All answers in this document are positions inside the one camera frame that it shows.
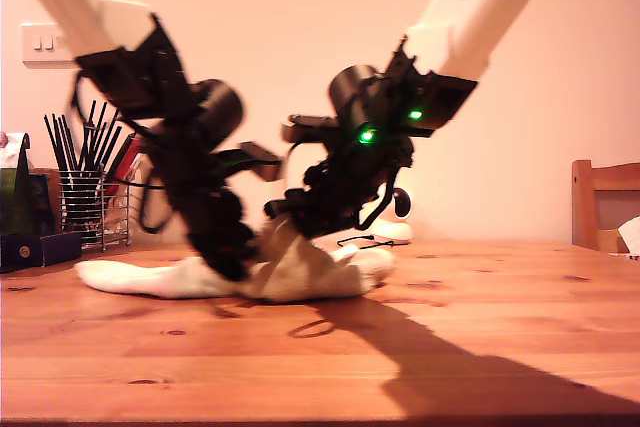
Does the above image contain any black security camera cable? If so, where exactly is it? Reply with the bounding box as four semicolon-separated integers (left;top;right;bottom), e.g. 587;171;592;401
337;233;396;250

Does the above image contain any beige fluffy tea towel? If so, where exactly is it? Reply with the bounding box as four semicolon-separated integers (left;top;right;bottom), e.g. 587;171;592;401
234;214;369;304

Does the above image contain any white tissue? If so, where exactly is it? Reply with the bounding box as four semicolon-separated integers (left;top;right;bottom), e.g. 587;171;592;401
0;131;31;171

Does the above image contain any white light switch plate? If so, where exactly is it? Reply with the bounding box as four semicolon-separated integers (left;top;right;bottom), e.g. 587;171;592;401
21;22;69;70

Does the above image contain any red black utensil handle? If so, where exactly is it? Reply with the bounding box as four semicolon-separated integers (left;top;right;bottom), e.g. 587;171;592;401
104;131;151;186

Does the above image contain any dark green paper bag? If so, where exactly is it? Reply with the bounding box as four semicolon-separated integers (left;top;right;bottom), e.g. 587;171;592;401
0;132;57;238

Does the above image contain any metal wire utensil holder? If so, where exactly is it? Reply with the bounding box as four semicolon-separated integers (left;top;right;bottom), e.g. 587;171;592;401
58;164;134;252

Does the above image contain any arm thick black cable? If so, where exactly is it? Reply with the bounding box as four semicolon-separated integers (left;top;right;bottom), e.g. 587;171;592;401
357;172;397;229

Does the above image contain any dark blue box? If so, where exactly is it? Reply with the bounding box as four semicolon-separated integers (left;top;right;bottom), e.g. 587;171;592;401
0;230;84;274

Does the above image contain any white towel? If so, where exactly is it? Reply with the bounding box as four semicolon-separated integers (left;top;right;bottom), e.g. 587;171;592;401
73;241;397;301

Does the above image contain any white round security camera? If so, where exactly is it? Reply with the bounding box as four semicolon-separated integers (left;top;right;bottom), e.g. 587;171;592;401
362;185;416;244

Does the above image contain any wooden chair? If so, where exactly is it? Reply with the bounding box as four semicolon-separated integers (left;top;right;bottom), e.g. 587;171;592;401
571;159;640;254

